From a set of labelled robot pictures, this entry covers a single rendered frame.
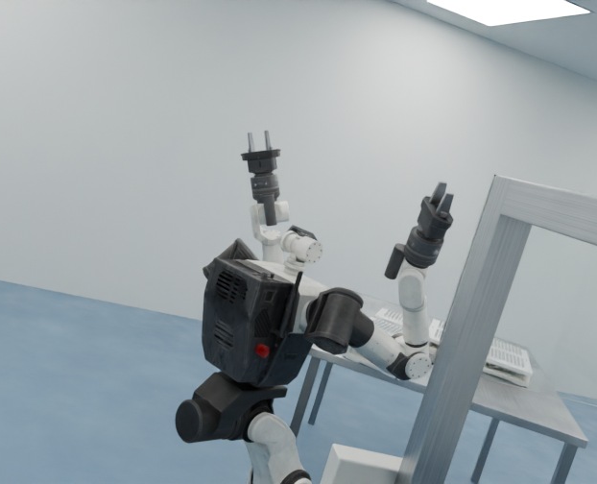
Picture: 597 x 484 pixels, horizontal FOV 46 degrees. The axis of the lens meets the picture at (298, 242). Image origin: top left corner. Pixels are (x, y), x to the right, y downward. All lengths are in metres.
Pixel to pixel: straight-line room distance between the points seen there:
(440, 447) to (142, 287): 4.66
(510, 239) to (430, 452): 0.38
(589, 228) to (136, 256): 4.93
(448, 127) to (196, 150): 2.17
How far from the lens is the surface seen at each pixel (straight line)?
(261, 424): 2.01
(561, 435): 2.91
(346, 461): 1.28
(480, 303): 1.19
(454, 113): 6.29
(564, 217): 1.01
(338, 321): 1.78
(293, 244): 1.95
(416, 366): 1.96
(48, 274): 5.70
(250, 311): 1.79
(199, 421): 1.91
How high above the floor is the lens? 1.60
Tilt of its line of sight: 8 degrees down
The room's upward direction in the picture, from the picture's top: 17 degrees clockwise
